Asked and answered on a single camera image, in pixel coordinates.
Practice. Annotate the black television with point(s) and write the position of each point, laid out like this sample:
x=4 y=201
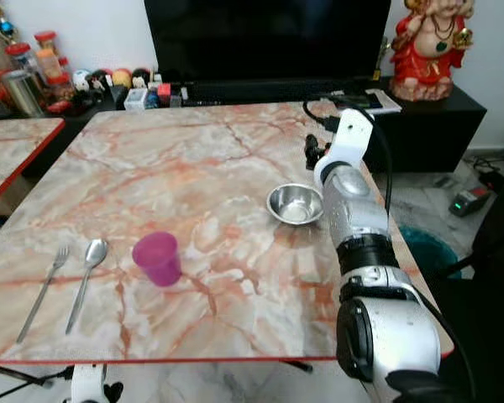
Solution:
x=265 y=38

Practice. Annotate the small white box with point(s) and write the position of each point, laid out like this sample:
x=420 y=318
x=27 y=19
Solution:
x=136 y=99

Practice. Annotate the steel spoon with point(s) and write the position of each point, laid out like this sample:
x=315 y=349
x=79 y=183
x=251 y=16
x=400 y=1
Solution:
x=94 y=252

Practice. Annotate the hanging bead ornament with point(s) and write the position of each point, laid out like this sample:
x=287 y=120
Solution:
x=3 y=21

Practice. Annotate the teal bin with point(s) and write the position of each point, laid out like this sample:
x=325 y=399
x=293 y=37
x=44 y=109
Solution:
x=428 y=250

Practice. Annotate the black device with green light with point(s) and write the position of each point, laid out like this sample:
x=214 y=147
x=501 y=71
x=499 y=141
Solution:
x=470 y=201

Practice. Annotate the steel canister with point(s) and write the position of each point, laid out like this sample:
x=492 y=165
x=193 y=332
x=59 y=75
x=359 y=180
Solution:
x=22 y=92

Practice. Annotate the steel bowl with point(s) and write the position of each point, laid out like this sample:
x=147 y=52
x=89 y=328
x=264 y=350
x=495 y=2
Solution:
x=294 y=204

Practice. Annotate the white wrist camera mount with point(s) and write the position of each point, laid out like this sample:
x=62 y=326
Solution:
x=88 y=384
x=349 y=134

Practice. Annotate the tall red-lidded jar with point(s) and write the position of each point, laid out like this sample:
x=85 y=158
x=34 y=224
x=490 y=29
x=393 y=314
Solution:
x=47 y=57

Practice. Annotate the red golden figurine statue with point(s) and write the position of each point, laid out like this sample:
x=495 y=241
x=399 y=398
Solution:
x=430 y=59

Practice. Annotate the clear red-lidded jar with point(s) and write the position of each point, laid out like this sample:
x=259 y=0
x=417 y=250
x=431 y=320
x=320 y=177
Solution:
x=20 y=59

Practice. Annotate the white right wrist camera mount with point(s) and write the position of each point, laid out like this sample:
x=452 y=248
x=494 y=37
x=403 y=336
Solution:
x=349 y=134

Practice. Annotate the purple plastic cup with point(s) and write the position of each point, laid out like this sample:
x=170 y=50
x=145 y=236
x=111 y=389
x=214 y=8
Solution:
x=158 y=259

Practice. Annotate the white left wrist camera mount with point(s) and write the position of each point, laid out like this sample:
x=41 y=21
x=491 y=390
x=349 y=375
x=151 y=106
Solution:
x=88 y=384

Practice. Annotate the steel fork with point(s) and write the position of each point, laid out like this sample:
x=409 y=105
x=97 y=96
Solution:
x=44 y=287

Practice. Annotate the marble side table red edge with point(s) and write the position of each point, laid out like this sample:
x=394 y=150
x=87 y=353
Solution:
x=17 y=151

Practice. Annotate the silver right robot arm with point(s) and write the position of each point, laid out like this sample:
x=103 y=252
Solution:
x=361 y=218

